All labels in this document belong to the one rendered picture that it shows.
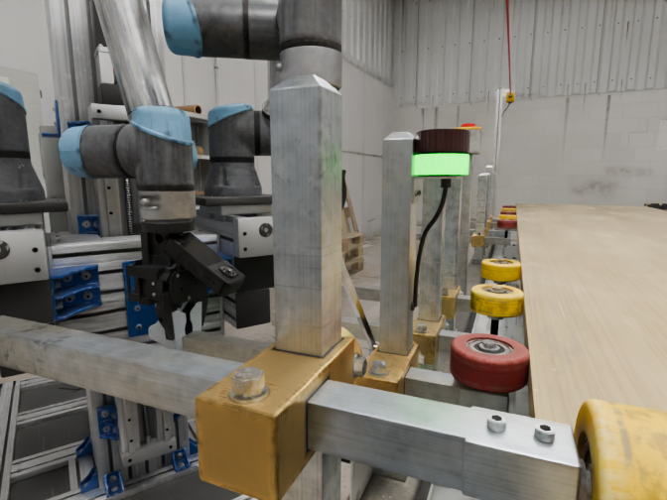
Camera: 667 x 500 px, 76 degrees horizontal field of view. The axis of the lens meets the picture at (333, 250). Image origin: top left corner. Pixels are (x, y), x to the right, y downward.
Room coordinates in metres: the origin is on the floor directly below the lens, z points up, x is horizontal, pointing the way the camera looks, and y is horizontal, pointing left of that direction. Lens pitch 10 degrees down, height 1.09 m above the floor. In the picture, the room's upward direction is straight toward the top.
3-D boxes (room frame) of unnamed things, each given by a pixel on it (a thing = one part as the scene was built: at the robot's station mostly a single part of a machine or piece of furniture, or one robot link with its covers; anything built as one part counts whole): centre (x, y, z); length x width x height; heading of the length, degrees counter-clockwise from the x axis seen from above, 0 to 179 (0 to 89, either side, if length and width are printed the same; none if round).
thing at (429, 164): (0.49, -0.12, 1.10); 0.06 x 0.06 x 0.02
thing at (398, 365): (0.49, -0.07, 0.85); 0.14 x 0.06 x 0.05; 157
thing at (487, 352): (0.43, -0.17, 0.85); 0.08 x 0.08 x 0.11
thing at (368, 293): (0.97, -0.18, 0.80); 0.44 x 0.03 x 0.04; 67
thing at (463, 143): (0.49, -0.12, 1.13); 0.06 x 0.06 x 0.02
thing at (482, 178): (1.90, -0.66, 0.86); 0.04 x 0.04 x 0.48; 67
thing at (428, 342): (0.72, -0.17, 0.81); 0.14 x 0.06 x 0.05; 157
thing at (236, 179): (1.15, 0.27, 1.09); 0.15 x 0.15 x 0.10
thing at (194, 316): (0.62, 0.23, 0.86); 0.06 x 0.03 x 0.09; 67
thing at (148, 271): (0.60, 0.24, 0.96); 0.09 x 0.08 x 0.12; 67
